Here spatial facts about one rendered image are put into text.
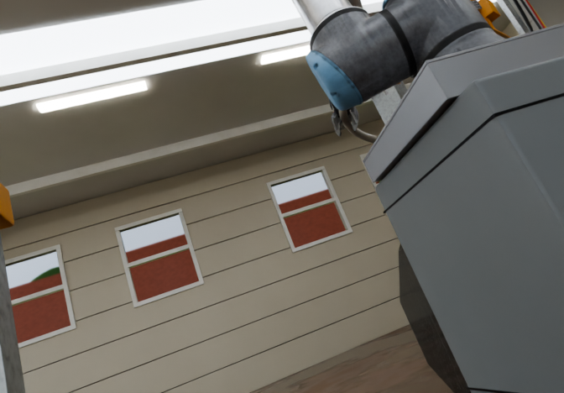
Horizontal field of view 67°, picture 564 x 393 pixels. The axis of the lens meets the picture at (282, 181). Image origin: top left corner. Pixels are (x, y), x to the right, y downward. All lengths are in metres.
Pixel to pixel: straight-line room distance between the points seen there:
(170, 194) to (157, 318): 2.20
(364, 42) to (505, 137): 0.39
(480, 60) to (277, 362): 7.20
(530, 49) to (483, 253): 0.33
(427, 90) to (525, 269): 0.29
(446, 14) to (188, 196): 7.48
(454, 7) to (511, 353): 0.61
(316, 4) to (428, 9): 0.25
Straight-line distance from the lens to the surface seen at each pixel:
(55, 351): 8.03
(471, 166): 0.68
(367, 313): 8.11
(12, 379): 0.85
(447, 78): 0.69
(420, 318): 2.08
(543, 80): 0.71
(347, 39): 0.92
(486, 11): 3.02
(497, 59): 0.76
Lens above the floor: 0.64
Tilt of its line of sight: 18 degrees up
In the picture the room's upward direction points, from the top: 22 degrees counter-clockwise
